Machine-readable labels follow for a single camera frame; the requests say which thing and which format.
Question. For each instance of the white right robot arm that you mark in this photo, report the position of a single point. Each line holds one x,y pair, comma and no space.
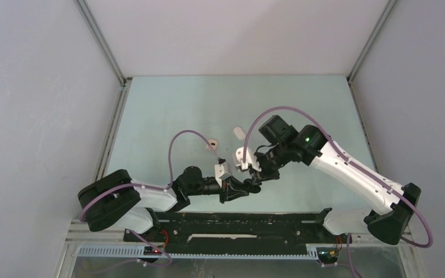
391,205

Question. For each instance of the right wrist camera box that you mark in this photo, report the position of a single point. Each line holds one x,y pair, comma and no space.
245,160

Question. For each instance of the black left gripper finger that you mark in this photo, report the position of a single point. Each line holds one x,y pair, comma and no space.
232,195
240,185

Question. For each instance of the aluminium frame post right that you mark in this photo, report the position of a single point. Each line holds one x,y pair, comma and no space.
371,40

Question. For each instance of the black oval earbud case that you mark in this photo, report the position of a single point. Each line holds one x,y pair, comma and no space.
253,188

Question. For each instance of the pink square earbud case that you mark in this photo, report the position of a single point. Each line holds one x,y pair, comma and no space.
212,145

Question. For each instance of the aluminium frame post left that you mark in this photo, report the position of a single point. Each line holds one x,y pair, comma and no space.
121,94

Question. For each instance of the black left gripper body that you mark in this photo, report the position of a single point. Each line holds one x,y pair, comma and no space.
225,189

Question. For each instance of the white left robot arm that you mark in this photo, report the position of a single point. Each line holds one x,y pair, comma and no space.
117,200

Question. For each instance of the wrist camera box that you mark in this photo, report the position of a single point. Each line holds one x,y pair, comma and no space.
222,171
245,160

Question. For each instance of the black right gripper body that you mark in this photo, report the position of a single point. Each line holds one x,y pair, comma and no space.
270,162

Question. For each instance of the white oval earbud case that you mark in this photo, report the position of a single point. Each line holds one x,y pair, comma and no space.
239,133

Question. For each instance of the aluminium frame post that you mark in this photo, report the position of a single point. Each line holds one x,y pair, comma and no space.
371,40
121,94

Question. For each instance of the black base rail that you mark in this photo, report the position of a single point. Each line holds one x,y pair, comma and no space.
245,234

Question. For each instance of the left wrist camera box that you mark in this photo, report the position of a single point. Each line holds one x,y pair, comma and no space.
222,171

